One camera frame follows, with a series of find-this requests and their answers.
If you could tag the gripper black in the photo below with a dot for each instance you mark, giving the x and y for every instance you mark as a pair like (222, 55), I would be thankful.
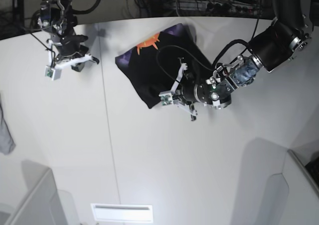
(191, 91)
(70, 47)

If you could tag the black T-shirt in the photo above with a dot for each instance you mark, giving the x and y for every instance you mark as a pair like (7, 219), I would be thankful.
(152, 66)

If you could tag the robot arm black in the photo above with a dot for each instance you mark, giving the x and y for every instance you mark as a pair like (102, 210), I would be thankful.
(239, 61)
(59, 18)

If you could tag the grey cloth at left edge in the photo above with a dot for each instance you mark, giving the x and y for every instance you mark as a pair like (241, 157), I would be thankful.
(7, 144)

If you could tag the white right bin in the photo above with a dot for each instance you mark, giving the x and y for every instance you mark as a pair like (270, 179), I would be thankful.
(291, 197)

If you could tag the white bin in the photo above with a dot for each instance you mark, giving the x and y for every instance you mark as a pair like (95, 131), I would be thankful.
(291, 197)
(40, 206)

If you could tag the white left bin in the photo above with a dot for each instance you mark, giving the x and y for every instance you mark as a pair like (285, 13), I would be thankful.
(40, 206)

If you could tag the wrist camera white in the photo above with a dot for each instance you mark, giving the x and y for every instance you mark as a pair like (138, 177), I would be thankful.
(166, 98)
(52, 73)

